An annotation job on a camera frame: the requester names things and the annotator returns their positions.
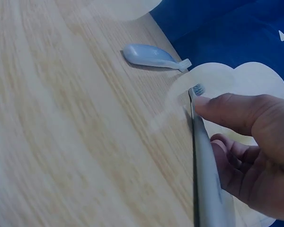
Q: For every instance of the person's right hand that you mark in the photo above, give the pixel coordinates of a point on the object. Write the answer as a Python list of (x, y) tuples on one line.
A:
[(272, 137)]

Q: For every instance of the person's right thumb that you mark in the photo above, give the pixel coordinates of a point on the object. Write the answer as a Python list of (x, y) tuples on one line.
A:
[(232, 111)]

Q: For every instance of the person's right fingers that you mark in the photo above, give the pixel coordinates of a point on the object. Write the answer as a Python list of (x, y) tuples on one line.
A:
[(223, 160)]

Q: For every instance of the white toothbrush with blue bristles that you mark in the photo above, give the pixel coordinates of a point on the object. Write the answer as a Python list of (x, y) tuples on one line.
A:
[(206, 165)]

